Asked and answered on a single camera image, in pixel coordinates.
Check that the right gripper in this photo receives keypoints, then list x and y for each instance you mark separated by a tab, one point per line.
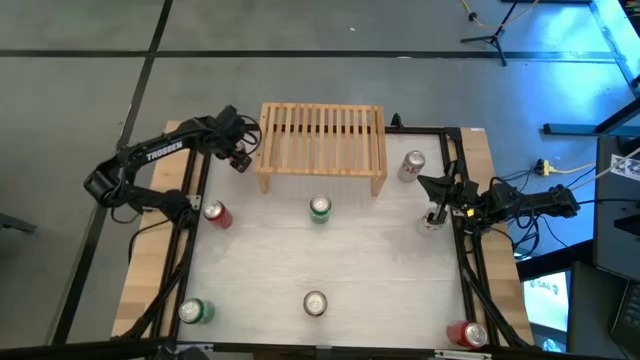
450	190

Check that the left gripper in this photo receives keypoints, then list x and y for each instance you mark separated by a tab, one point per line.
232	127

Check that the silver Diet Coke can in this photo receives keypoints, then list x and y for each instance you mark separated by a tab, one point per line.
425	228
411	167

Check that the red Coke can black script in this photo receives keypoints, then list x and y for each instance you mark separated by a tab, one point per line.
219	216
467	334

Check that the green Sprite can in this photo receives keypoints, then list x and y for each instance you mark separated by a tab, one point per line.
320	210
196	311

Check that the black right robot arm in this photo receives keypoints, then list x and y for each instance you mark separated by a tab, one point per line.
540	202

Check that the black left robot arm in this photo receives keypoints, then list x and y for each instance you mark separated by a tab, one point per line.
165	149

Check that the wooden slatted shelf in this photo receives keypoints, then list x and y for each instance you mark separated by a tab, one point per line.
320	150

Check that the small black clamp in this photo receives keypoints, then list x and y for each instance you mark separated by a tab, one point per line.
396	120

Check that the yellow power plug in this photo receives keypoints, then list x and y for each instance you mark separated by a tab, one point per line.
545	167

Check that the lit computer screen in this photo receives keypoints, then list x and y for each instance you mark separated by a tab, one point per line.
547	300

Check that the black tripod stand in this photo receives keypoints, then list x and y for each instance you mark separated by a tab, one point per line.
494	38

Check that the dark grey desk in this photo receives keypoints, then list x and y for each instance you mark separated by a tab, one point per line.
615	240

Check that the white marker paper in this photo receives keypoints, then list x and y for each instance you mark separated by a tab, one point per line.
627	167

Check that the dark grey cabinet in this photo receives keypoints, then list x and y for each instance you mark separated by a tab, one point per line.
590	310

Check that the black keyboard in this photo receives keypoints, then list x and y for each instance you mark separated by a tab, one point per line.
631	315

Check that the dark furniture leg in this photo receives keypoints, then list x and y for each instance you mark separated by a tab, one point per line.
15	223

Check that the black metal table frame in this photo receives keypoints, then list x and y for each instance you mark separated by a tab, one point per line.
420	130

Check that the black desk frame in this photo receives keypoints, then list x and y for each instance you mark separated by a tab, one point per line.
570	129

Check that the silver metal bracket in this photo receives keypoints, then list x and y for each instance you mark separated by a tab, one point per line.
460	355

